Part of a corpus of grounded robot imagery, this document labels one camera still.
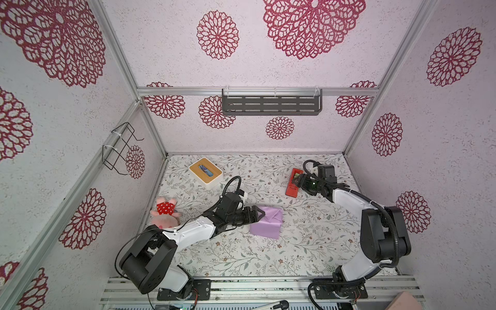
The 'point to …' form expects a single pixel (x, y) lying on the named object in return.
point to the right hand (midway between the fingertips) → (295, 179)
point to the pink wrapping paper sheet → (269, 226)
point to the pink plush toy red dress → (165, 216)
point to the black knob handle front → (283, 304)
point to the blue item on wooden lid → (206, 170)
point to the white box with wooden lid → (205, 174)
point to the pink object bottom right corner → (405, 300)
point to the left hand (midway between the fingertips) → (259, 217)
